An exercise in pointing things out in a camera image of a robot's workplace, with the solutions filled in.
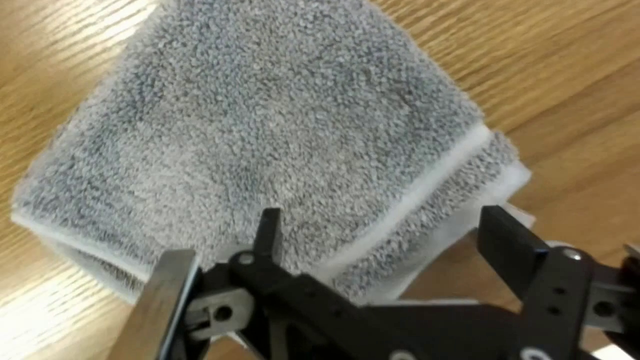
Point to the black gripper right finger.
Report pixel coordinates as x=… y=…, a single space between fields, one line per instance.
x=540 y=273

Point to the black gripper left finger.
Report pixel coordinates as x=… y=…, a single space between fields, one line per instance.
x=281 y=286

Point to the grey towel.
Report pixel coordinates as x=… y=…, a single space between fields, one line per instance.
x=267 y=133

